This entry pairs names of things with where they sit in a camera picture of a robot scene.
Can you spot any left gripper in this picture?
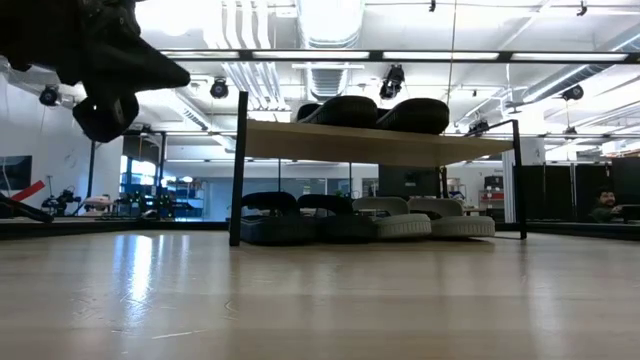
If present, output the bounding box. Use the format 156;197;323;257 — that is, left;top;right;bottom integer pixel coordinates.
59;0;191;144

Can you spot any wooden shelf black metal frame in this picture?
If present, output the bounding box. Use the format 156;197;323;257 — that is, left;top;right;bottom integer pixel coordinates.
228;90;529;247

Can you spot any red bar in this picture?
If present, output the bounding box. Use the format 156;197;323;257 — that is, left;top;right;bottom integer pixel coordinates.
9;179;47;204

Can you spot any black overhead crossbar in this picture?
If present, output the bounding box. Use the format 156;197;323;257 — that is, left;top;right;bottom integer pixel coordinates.
159;48;640;64

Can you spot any black cabinet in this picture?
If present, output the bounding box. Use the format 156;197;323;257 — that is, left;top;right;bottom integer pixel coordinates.
378;167;441;199

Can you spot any black room divider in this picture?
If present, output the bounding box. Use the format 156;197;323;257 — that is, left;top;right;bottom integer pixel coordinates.
512;157;640;225

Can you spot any person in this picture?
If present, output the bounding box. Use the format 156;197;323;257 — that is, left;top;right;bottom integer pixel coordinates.
588;185;625;224

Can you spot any black background frame stand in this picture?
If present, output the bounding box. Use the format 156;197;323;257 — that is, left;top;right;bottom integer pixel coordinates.
87;128;169;221

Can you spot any black aluminium rig frame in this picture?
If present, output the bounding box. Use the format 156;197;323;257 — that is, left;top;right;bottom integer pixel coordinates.
0;218;640;242

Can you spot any dark wall screen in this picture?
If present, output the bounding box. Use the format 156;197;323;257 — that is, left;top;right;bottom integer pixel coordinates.
0;155;34;191

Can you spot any thin hanging cable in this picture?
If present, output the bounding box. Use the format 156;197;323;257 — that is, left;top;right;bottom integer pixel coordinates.
446;0;458;101

